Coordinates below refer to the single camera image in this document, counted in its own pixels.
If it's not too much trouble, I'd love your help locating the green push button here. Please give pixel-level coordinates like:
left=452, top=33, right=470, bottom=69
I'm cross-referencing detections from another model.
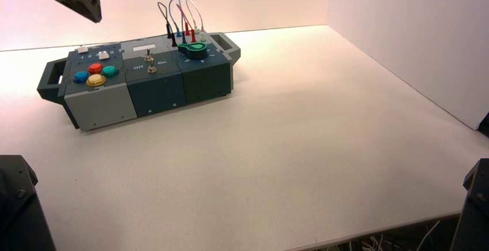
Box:
left=101, top=65, right=120, bottom=78

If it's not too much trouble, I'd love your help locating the yellow push button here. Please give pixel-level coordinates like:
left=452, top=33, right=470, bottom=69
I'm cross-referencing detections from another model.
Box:
left=85, top=73, right=107, bottom=88

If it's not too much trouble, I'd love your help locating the green rotary knob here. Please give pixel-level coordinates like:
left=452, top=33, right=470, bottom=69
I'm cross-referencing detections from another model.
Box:
left=177, top=42, right=208, bottom=60

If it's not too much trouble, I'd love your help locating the blue grey control box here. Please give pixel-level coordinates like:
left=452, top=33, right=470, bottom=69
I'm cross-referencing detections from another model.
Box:
left=36, top=31, right=242, bottom=132

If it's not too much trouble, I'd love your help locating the white jumper cable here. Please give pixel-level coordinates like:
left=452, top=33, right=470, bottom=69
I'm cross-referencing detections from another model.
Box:
left=185, top=0, right=207, bottom=43

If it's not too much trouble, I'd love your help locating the black jumper cable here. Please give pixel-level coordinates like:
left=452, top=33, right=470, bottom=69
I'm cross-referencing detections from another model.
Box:
left=157, top=1, right=178, bottom=48

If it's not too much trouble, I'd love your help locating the red jumper cable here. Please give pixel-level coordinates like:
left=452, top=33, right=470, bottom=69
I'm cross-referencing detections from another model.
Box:
left=176, top=3, right=197, bottom=44

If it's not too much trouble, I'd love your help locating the blue jumper cable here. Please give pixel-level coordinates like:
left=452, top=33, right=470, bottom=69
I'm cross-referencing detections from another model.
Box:
left=169, top=0, right=188, bottom=45

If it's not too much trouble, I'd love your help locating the black object at wall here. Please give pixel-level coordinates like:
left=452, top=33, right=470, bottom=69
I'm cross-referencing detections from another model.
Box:
left=477, top=112, right=489, bottom=138

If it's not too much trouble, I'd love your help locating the thin white cable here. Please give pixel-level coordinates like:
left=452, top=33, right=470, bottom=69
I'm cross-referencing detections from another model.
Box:
left=415, top=220, right=441, bottom=251

